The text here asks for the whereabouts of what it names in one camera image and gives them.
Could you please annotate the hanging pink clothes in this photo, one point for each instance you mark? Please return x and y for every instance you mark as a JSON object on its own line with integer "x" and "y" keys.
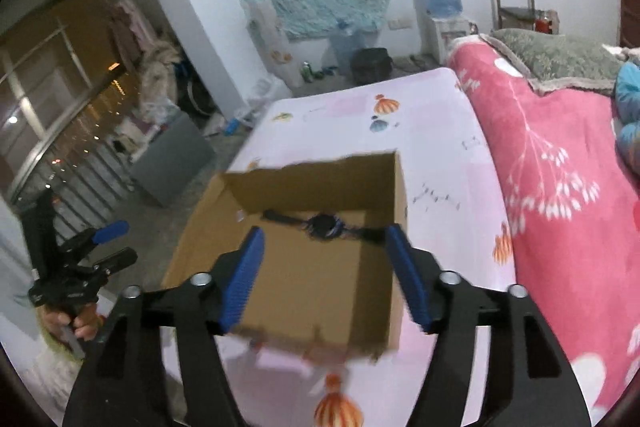
{"x": 132, "y": 27}

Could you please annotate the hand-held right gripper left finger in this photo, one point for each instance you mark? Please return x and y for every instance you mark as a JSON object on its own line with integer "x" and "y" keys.
{"x": 245, "y": 277}

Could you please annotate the cardboard box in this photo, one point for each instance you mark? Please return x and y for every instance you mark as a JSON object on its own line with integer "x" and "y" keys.
{"x": 310, "y": 287}

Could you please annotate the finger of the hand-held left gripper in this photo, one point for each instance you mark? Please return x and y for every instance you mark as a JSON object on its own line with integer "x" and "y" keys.
{"x": 107, "y": 231}
{"x": 112, "y": 263}

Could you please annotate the light blue garment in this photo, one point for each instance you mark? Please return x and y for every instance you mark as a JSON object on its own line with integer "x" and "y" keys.
{"x": 630, "y": 92}

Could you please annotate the red object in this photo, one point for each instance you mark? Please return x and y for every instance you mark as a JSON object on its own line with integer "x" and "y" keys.
{"x": 544, "y": 24}

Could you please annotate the person's left forearm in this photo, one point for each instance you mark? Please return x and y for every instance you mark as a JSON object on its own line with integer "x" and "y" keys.
{"x": 50, "y": 372}

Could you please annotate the person's left hand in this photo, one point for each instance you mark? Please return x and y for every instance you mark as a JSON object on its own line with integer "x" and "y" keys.
{"x": 86, "y": 324}

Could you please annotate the dark spoked wheel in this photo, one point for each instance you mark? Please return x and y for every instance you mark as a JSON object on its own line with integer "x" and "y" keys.
{"x": 197, "y": 97}

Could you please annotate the white water dispenser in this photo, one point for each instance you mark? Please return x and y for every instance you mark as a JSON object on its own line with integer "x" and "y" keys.
{"x": 442, "y": 37}

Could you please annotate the white wall socket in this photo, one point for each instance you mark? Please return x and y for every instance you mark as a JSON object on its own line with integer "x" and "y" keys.
{"x": 400, "y": 24}

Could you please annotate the white narrow cabinet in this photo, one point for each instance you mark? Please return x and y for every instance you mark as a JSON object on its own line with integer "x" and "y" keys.
{"x": 267, "y": 42}

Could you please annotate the wooden chair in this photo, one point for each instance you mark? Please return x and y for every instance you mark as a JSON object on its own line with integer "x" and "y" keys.
{"x": 517, "y": 14}

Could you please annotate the black smartwatch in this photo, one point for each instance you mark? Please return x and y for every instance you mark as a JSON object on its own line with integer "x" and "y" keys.
{"x": 325, "y": 225}

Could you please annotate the clear water jug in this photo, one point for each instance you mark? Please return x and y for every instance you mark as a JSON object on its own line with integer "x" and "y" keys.
{"x": 345, "y": 47}

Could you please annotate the black bin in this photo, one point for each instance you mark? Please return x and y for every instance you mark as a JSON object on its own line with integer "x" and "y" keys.
{"x": 371, "y": 64}

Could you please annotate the pink floral blanket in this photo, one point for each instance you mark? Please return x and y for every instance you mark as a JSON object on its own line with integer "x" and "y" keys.
{"x": 560, "y": 207}

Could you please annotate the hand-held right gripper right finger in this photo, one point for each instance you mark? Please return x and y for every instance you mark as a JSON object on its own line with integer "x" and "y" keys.
{"x": 407, "y": 277}

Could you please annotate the grey-green quilted pillow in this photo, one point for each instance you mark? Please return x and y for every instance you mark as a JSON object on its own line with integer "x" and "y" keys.
{"x": 560, "y": 57}

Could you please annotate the green bottle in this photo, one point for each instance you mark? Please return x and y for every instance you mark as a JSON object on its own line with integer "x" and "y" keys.
{"x": 306, "y": 72}

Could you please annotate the large window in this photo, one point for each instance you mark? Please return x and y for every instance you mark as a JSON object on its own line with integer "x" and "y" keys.
{"x": 50, "y": 82}

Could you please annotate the grey cabinet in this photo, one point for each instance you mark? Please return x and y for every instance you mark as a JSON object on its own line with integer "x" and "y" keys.
{"x": 170, "y": 157}

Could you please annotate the pile of clothes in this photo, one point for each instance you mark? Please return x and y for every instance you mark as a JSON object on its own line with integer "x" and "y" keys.
{"x": 157, "y": 77}

